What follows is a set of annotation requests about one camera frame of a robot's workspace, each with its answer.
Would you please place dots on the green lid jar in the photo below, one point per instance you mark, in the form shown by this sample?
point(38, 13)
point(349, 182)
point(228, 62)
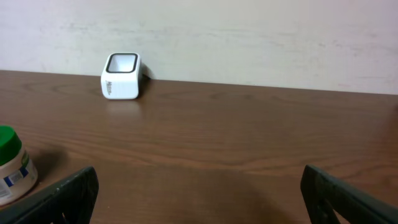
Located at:
point(18, 173)

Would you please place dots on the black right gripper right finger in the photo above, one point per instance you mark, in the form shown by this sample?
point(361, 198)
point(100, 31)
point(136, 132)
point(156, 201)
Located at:
point(326, 196)

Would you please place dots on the white barcode scanner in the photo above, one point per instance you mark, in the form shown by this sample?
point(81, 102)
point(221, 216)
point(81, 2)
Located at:
point(122, 76)

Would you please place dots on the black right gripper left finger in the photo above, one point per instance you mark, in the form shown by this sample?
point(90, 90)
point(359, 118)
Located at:
point(70, 200)

